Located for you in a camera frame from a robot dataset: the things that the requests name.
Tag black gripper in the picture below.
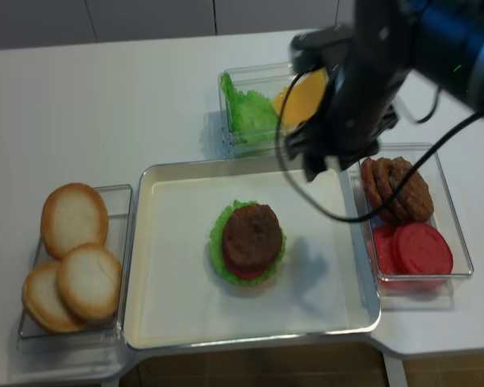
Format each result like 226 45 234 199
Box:
284 60 400 183

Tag brown meat patty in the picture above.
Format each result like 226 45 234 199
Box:
222 204 284 268
390 157 434 223
373 157 410 225
361 158 382 208

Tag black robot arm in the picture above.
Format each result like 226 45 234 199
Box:
285 1 484 181

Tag yellow cheese slices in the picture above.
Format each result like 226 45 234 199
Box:
282 69 328 133

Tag clear bin lettuce and cheese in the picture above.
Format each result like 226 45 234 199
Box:
218 60 332 156

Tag green lettuce leaves in bin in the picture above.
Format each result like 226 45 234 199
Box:
220 73 278 144

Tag green lettuce leaf on bun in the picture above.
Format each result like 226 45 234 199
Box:
208 200 286 281

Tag red tomato slice behind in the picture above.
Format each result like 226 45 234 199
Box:
373 225 403 275

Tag red tomato slice front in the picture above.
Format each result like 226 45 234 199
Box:
392 223 453 275

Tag cream serving tray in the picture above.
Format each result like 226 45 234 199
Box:
123 156 381 353

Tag red tomato slice on burger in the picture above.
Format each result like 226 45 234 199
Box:
223 253 273 280

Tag white paper tray liner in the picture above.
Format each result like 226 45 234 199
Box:
133 173 353 343

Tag upper bun half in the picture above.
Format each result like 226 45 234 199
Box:
40 182 109 260

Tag bun half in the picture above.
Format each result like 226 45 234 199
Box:
40 182 109 260
56 243 122 322
22 261 86 333

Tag front bun half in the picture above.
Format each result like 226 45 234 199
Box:
56 243 122 322

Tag clear bin with buns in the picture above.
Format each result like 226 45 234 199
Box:
17 184 135 339

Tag lower left bun half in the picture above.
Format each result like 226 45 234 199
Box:
22 261 86 333

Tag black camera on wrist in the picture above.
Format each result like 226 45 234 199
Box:
289 25 353 75

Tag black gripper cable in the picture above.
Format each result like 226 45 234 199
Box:
273 68 484 223

